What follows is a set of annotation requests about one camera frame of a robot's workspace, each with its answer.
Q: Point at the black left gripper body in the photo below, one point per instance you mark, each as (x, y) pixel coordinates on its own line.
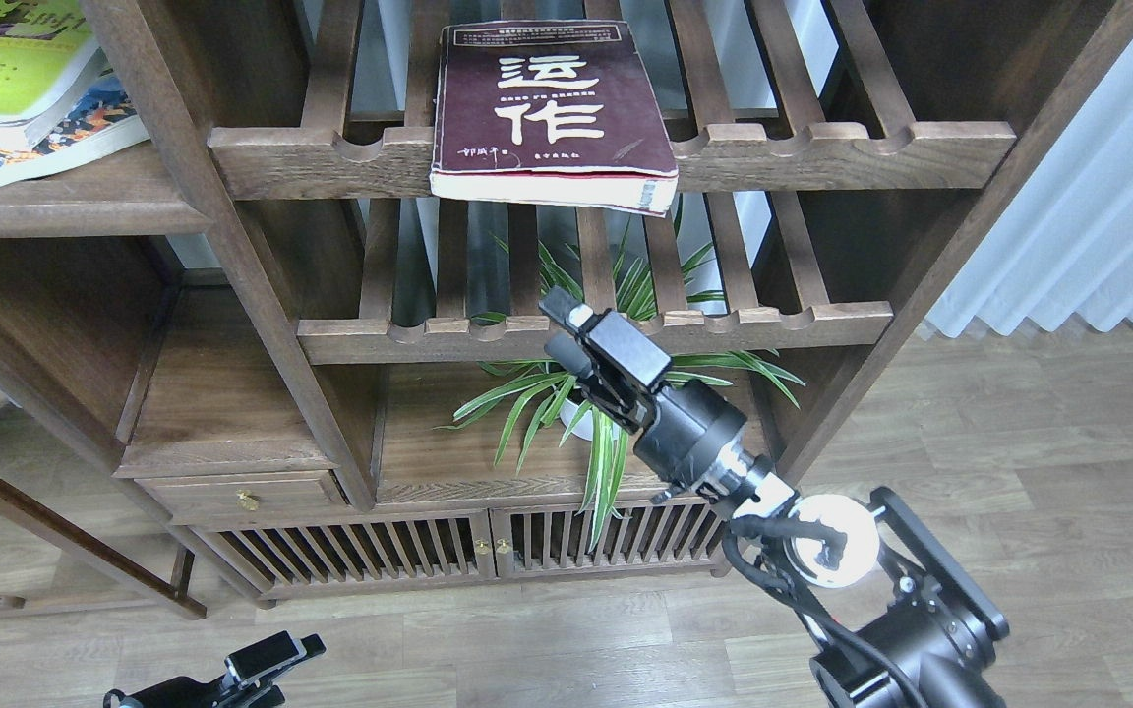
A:
(185, 692)

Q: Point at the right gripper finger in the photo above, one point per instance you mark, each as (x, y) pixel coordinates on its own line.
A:
(612, 338)
(601, 384)

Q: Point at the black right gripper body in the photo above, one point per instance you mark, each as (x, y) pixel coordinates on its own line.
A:
(690, 437)

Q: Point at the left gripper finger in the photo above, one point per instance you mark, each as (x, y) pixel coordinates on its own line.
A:
(267, 659)

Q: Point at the maroon book white characters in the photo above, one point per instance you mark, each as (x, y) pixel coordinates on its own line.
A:
(550, 112)

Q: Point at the colourful 300 paperback book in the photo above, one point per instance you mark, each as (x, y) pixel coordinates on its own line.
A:
(104, 121)

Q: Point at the yellow cover book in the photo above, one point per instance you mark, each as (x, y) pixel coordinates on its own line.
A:
(49, 57)

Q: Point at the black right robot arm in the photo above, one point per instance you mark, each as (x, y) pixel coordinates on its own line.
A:
(895, 620)

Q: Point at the white plant pot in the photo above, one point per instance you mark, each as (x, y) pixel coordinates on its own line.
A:
(581, 420)

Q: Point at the green spider plant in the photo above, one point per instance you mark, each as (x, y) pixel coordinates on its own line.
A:
(535, 389)

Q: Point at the left slatted cabinet door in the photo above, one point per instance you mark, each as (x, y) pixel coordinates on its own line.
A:
(365, 554)

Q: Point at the slatted cabinet door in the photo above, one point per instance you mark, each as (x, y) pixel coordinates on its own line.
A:
(365, 554)
(556, 540)

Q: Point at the brass drawer knob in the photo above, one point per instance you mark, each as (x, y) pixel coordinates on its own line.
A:
(248, 501)

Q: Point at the right slatted cabinet door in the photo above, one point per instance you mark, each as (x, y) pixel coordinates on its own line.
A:
(556, 540)

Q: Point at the small wooden drawer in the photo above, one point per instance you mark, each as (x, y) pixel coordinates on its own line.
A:
(212, 495)

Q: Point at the dark wooden bookshelf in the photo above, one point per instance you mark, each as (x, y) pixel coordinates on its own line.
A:
(248, 291)

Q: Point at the white pleated curtain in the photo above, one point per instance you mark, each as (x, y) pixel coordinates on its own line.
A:
(1063, 251)

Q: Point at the wooden side furniture frame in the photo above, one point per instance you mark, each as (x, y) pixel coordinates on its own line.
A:
(145, 587)

